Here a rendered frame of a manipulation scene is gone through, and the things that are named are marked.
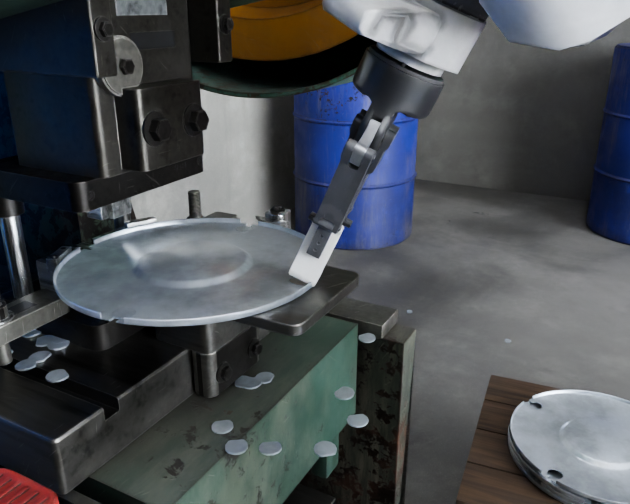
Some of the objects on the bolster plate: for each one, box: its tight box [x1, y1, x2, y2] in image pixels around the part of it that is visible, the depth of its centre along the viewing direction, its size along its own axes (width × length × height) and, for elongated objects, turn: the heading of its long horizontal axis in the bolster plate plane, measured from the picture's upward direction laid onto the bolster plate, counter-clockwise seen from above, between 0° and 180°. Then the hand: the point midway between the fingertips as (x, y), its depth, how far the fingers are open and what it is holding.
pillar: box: [0, 215, 34, 299], centre depth 70 cm, size 2×2×14 cm
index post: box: [265, 205, 291, 229], centre depth 85 cm, size 3×3×10 cm
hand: (315, 250), depth 63 cm, fingers closed
